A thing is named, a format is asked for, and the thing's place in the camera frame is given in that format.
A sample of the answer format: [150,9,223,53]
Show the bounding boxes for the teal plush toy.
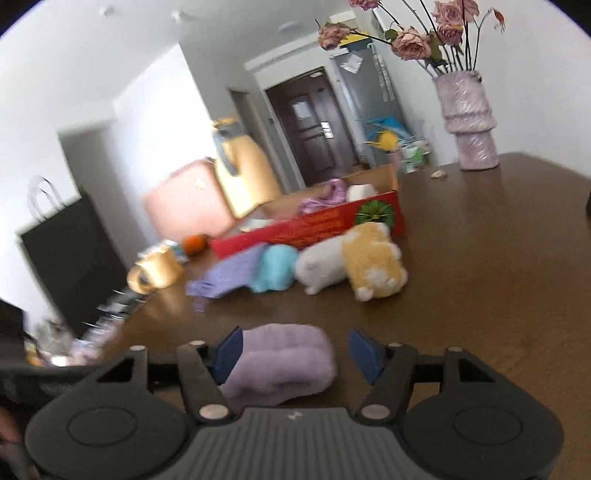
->
[252,244,300,292]

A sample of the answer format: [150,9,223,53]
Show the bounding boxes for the dried pink roses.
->
[316,0,506,78]

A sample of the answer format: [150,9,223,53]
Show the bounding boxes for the red cardboard box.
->
[211,164,407,260]

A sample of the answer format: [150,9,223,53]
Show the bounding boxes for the blue bag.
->
[367,117,409,139]

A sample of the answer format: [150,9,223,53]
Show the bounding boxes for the white plush toy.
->
[295,236,350,295]

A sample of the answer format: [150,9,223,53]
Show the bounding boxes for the dark wooden door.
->
[265,68,358,188]

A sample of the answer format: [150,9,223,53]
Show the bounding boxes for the wire storage rack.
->
[396,136,433,175]

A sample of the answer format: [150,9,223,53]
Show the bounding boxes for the lavender knitted cloth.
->
[185,247,269,315]

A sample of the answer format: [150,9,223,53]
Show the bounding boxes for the pile of clear candy wrappers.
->
[32,318,125,367]

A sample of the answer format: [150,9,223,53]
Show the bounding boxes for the orange fruit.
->
[182,234,208,256]

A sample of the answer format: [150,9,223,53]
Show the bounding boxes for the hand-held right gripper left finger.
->
[81,327,245,425]

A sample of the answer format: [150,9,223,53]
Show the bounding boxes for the yellow thermos jug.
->
[211,117,282,220]

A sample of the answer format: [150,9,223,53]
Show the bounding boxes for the yellow bag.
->
[365,130,400,153]

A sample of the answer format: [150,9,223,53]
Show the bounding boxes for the pink small suitcase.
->
[142,159,237,241]

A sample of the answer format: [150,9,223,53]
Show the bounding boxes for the yellow mug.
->
[127,249,183,295]

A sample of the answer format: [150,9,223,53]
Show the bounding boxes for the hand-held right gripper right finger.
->
[348,329,509,423]

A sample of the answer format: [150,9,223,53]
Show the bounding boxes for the black paper bag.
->
[17,176,131,337]

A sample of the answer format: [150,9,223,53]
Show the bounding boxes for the purple satin bow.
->
[302,180,348,213]

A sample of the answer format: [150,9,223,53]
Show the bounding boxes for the lilac ceramic vase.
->
[431,71,500,171]

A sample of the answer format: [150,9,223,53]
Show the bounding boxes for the yellow white corgi plush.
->
[342,222,408,302]

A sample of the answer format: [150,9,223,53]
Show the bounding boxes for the paper note on refrigerator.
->
[339,52,366,75]

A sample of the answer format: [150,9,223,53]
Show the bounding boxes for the grey refrigerator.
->
[330,44,407,139]

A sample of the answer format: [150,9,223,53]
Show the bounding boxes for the yellow box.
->
[339,31,374,48]

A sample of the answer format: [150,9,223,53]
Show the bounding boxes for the lilac towel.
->
[219,324,338,407]

